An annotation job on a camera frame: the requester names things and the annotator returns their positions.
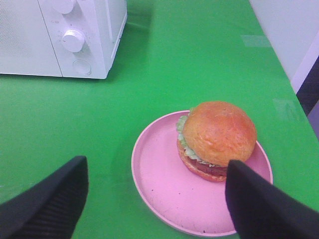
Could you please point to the round white door release button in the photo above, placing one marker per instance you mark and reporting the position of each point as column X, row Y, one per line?
column 82, row 67

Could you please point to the white microwave oven body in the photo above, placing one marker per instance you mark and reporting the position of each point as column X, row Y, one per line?
column 100, row 21

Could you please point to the white microwave door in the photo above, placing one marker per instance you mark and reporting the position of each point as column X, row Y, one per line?
column 25, row 45

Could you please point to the white microwave knob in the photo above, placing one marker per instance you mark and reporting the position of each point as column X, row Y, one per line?
column 63, row 6
column 73, row 41

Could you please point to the burger with lettuce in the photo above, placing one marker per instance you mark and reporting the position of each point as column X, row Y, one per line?
column 211, row 135

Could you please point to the pink round plate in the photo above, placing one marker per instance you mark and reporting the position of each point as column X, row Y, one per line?
column 177, row 196

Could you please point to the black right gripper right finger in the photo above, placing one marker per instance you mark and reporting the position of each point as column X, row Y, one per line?
column 260, row 210

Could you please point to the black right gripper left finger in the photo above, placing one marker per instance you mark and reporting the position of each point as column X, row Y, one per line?
column 51, row 208

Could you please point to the green table mat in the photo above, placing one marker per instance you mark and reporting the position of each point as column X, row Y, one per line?
column 173, row 55

